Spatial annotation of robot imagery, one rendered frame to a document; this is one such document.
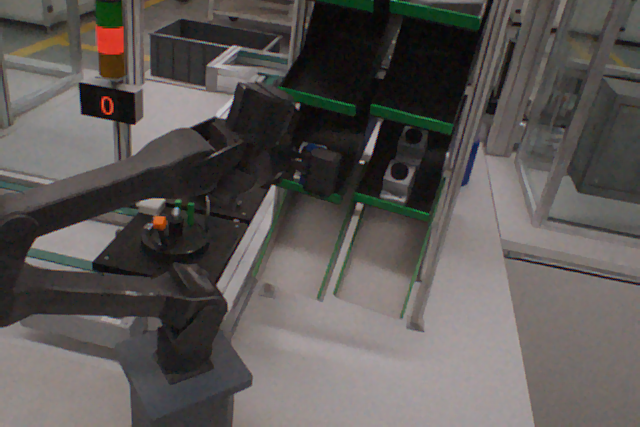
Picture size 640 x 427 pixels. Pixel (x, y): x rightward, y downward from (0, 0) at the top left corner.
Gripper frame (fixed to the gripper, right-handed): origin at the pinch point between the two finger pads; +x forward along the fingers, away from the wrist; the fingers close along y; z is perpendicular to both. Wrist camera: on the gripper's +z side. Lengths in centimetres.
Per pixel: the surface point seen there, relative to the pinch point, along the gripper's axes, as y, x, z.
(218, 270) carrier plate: 14.6, 18.4, -31.0
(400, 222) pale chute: -16.0, 28.2, -13.2
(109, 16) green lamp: 47, 18, 11
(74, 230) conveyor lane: 52, 22, -36
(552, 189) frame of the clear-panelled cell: -48, 92, -9
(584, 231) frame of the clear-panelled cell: -61, 96, -19
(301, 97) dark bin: 2.6, 9.1, 7.1
